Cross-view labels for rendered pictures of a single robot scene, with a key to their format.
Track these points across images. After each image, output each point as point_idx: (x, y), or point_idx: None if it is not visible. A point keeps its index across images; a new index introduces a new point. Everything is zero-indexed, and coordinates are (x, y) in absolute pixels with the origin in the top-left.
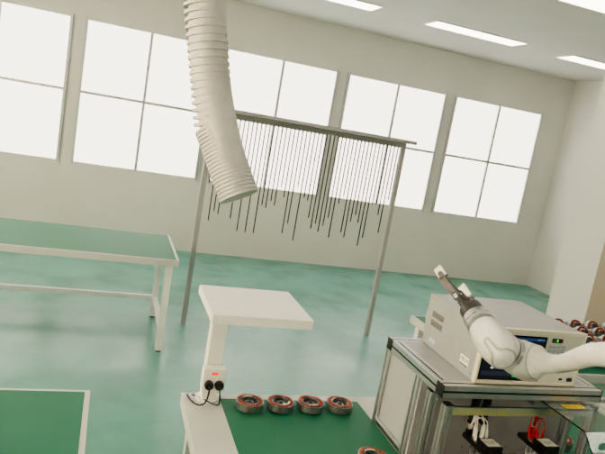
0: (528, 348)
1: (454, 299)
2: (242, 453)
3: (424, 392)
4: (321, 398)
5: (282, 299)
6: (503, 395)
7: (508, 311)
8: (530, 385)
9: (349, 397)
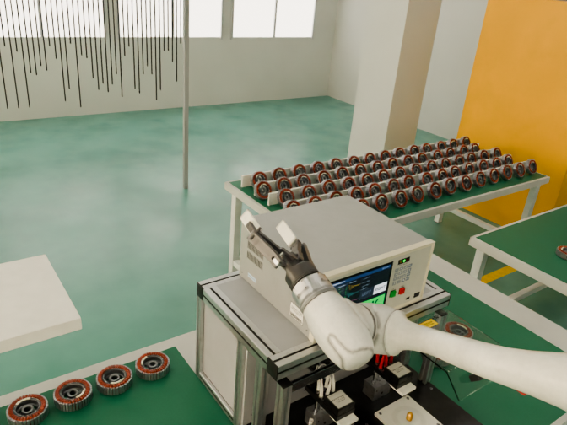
0: (383, 320)
1: (275, 268)
2: None
3: (252, 358)
4: (130, 357)
5: (33, 277)
6: None
7: (339, 223)
8: None
9: (165, 341)
